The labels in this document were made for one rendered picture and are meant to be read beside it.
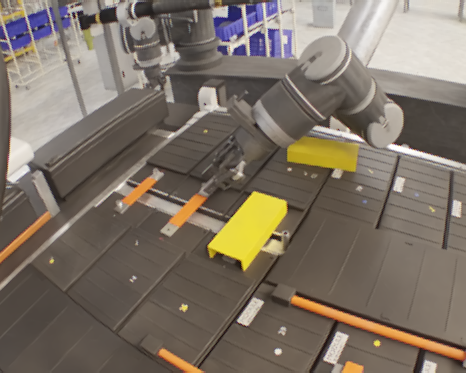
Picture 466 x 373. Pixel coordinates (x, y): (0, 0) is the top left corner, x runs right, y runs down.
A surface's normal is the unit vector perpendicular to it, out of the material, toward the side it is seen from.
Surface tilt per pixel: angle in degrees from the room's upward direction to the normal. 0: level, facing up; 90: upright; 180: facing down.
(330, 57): 41
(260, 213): 0
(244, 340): 0
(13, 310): 0
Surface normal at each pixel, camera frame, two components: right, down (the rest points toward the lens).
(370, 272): -0.11, -0.78
